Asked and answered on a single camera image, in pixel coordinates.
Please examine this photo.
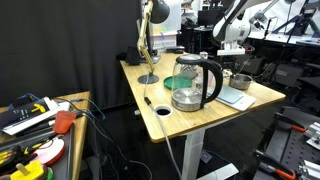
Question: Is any silver pot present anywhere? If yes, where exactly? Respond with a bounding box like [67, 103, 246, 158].
[228, 73, 254, 91]

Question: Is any white kitchen scale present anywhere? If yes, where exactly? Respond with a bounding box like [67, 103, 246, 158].
[207, 84, 257, 112]

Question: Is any green plate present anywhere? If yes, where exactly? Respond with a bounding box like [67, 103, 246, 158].
[163, 75, 203, 91]

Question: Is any wooden desk lamp black head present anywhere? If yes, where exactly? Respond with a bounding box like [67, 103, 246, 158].
[136, 0, 171, 85]

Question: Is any white cardboard box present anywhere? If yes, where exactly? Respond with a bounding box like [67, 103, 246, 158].
[151, 31, 178, 52]

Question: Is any glass pepper grinder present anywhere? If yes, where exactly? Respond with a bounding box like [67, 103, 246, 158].
[199, 50, 210, 61]

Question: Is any black equipment box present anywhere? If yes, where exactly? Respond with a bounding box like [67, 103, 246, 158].
[181, 26, 215, 55]

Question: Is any small glass spice jar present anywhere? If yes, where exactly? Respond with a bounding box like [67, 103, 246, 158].
[222, 68, 234, 80]

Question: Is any white desk leg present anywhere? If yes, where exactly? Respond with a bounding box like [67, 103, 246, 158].
[181, 128, 240, 180]

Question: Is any orange plastic cup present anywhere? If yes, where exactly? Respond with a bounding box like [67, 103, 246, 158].
[52, 110, 78, 135]

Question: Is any black curtain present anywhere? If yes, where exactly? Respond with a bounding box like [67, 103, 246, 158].
[0, 0, 142, 108]

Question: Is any red and white tape roll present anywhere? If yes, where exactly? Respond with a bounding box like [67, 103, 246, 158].
[31, 137, 66, 167]

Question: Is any black perforated board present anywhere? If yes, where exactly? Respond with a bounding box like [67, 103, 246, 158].
[252, 109, 320, 180]

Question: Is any black book yellow print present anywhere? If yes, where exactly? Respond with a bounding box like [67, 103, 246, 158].
[0, 98, 52, 132]

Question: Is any yellow block with wooden peg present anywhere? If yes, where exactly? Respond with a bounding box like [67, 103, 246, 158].
[9, 159, 46, 180]

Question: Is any yellow black screwdriver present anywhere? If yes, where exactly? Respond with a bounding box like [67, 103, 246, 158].
[0, 139, 45, 165]

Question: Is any black tripod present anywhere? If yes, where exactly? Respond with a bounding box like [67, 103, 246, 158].
[271, 0, 320, 38]

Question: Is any aluminium extrusion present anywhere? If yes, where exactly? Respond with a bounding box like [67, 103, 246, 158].
[304, 121, 320, 151]
[297, 159, 320, 180]

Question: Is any white desk cable grommet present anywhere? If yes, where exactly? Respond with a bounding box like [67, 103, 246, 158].
[154, 104, 174, 118]

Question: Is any glass electric kettle black handle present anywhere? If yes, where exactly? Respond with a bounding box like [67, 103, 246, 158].
[170, 53, 224, 113]

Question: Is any grey lamp power cable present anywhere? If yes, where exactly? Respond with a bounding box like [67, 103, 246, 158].
[143, 63, 184, 180]

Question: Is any blue cable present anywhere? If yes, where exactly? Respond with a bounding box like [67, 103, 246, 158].
[6, 92, 108, 122]

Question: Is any orange handled clamp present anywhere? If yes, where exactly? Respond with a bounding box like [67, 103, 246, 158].
[254, 150, 298, 180]
[274, 112, 308, 134]

